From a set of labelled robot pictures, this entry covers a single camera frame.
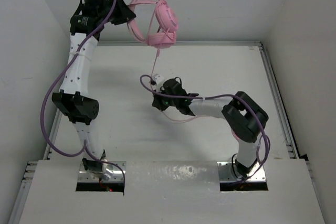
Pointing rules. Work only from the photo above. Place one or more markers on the metal base plate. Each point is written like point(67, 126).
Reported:
point(226, 174)
point(111, 174)

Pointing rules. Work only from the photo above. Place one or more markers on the aluminium table frame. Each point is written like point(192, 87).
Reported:
point(133, 131)

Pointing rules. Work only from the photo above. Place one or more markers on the white front cover board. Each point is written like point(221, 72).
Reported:
point(172, 192)

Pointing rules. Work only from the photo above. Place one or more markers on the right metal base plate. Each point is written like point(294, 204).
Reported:
point(226, 174)

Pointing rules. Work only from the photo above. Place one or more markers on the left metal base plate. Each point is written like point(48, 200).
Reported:
point(111, 174)

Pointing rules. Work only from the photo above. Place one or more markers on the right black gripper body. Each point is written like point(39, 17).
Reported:
point(163, 91)

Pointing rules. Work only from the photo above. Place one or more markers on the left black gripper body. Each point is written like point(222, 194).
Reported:
point(104, 10)

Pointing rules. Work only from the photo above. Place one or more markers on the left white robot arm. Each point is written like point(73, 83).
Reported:
point(73, 99)

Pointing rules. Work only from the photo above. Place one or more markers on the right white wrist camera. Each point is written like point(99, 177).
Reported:
point(157, 82)

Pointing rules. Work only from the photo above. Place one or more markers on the pink headphones with cable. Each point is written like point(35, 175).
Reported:
point(162, 34)

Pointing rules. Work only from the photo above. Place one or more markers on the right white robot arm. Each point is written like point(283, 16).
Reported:
point(242, 113)

